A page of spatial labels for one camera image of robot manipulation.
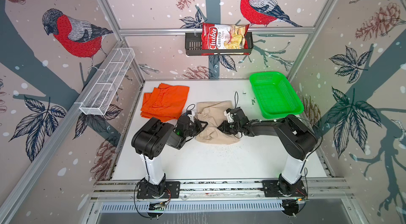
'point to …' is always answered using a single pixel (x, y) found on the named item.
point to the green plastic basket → (276, 95)
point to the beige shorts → (213, 112)
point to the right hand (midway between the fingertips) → (216, 132)
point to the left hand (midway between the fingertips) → (208, 123)
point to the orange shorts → (166, 103)
